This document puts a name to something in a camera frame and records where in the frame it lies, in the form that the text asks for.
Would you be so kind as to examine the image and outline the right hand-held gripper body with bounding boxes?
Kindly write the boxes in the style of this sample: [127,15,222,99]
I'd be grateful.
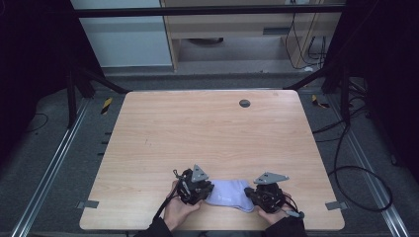
[252,171,291,214]

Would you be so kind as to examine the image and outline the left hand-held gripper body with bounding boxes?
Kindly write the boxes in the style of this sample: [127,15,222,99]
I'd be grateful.
[172,164,211,206]

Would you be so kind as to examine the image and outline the person's right hand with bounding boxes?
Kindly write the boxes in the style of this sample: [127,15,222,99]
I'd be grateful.
[256,192,293,226]

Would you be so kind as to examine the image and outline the person's left hand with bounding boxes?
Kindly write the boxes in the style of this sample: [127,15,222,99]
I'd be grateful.
[163,180,203,232]

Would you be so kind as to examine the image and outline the grey tape strip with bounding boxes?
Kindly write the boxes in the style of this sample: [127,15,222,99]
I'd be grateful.
[324,200,348,211]
[76,199,100,209]

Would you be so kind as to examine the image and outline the yellow black tape piece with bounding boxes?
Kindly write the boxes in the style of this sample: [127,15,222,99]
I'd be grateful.
[310,94,331,110]

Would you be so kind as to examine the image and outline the black metal stand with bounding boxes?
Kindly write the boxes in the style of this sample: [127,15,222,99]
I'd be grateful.
[284,60,353,125]
[64,63,132,130]

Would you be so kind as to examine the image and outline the wooden desk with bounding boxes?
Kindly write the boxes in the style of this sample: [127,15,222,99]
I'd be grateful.
[159,0,346,72]

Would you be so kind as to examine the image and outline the white cabinet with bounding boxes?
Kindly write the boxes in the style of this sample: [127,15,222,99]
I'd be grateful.
[68,0,175,69]

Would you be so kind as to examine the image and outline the dark curtain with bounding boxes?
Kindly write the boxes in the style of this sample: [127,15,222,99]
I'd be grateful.
[0,0,103,167]
[324,0,419,184]

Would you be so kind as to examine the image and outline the black horizontal bar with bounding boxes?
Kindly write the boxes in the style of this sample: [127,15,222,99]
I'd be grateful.
[72,4,346,19]

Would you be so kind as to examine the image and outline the right hand-held gripper cable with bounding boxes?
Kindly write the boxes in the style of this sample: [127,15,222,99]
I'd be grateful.
[282,193,306,220]

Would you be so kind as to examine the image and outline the hand-held gripper cable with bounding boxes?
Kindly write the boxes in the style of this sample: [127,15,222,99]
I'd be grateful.
[152,169,186,221]
[282,193,306,220]

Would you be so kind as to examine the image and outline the left hand-held gripper cable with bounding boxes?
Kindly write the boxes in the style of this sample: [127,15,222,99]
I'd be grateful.
[152,169,186,221]

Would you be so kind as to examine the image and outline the aluminium floor rail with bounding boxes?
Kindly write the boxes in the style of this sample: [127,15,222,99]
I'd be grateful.
[327,94,410,237]
[10,98,91,237]

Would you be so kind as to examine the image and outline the black looped floor cable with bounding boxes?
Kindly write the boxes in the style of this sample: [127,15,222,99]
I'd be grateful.
[327,124,394,213]

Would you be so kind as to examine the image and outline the yellow-handled tool on floor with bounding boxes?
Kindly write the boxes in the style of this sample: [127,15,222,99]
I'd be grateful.
[100,97,114,116]

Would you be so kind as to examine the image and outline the black hanging cables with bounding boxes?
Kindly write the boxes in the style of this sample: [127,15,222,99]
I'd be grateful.
[284,12,328,71]

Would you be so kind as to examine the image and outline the thin black floor cable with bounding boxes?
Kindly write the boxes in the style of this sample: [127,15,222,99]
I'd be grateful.
[27,113,50,134]

